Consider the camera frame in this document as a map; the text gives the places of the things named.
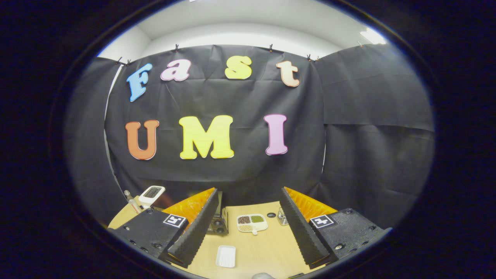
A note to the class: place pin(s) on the white toaster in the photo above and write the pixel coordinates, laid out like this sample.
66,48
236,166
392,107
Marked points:
151,192

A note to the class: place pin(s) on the white divided grain dish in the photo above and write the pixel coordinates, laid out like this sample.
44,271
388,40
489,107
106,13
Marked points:
252,223

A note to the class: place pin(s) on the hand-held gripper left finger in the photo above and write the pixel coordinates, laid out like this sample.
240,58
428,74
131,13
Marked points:
199,232

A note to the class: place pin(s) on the black toaster oven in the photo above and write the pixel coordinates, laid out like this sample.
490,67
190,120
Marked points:
219,224

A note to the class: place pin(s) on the clear glass bottle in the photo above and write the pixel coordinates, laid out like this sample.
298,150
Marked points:
132,202

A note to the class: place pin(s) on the white rectangular tray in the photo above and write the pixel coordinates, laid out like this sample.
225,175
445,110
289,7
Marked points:
226,255

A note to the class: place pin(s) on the metal mesh utensil holder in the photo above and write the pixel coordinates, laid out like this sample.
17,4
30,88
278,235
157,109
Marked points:
283,219

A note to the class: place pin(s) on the small ceiling light panel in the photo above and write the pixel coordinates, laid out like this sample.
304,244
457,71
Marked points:
372,35

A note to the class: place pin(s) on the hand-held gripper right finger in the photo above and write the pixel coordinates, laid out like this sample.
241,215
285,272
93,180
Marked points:
304,232

